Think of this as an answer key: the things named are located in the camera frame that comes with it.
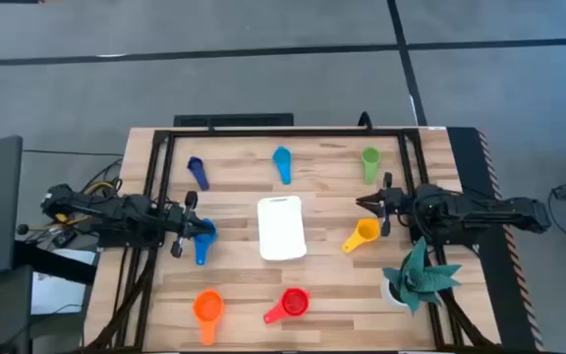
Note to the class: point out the small black controller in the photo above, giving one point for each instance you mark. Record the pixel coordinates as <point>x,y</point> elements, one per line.
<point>64,239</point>

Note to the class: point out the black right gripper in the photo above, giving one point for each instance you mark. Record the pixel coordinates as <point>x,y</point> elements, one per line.
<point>396,201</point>

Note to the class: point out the dark blue measuring cup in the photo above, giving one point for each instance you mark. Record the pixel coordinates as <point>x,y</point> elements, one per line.
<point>197,167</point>

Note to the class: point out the light blue measuring cup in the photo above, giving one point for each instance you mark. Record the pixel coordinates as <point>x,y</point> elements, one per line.
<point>282,159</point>

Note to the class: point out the yellow measuring cup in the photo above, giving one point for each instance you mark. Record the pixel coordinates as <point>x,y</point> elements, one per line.
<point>366,230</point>

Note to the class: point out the white plastic basket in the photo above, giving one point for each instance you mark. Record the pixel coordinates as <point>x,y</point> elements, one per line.
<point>280,228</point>

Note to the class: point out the orange measuring cup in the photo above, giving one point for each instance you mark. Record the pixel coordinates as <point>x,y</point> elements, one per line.
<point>208,307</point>

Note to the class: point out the white paper sheet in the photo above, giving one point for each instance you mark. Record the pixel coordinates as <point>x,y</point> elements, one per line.
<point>62,295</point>

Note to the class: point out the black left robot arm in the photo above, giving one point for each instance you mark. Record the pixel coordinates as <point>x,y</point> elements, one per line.
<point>116,209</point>

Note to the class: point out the black aluminium table frame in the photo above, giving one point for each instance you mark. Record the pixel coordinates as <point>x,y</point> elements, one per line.
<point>288,133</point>

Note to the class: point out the black hazard-striped side panel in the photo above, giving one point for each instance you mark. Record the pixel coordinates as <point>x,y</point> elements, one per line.
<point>469,162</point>

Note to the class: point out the black round knob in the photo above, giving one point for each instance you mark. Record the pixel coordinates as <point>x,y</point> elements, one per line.
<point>22,229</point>

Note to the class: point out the black side table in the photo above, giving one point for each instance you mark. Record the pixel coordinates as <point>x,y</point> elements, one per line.
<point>52,260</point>

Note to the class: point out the red measuring cup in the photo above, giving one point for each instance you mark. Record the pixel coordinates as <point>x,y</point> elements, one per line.
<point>294,301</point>

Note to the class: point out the white plant pot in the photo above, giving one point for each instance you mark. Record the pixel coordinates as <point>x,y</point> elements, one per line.
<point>386,292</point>

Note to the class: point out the medium blue measuring cup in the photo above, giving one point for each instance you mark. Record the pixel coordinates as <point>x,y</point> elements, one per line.
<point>201,251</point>

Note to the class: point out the green measuring cup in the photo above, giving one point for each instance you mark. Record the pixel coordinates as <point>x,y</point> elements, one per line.
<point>370,157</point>

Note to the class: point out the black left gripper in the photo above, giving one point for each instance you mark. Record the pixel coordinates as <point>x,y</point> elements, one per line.
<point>185,223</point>

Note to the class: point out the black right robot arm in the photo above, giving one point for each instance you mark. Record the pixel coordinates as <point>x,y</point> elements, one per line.
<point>484,209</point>

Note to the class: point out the green artificial plant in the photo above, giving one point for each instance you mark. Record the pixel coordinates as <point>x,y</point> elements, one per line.
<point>420,277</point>

